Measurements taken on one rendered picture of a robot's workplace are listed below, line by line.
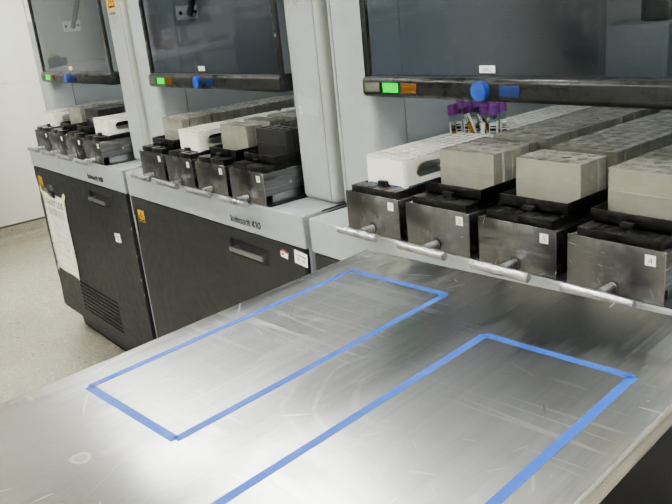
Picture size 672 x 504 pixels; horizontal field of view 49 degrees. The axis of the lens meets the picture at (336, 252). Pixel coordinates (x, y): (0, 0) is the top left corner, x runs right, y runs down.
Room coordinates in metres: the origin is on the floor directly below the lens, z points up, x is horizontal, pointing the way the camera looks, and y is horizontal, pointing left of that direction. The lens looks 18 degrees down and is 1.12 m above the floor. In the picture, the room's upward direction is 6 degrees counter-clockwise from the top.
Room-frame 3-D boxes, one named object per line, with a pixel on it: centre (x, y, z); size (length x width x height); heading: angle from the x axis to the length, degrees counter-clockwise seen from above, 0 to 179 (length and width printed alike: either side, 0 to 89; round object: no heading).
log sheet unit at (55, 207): (2.61, 1.01, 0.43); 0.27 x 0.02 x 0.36; 38
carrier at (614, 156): (1.10, -0.39, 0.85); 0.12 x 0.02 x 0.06; 37
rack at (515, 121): (1.54, -0.47, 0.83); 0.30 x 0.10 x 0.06; 128
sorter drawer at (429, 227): (1.30, -0.42, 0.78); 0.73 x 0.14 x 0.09; 128
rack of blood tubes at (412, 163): (1.34, -0.22, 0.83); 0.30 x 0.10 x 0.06; 127
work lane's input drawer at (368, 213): (1.43, -0.32, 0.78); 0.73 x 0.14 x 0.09; 128
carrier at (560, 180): (1.04, -0.32, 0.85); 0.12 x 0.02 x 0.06; 37
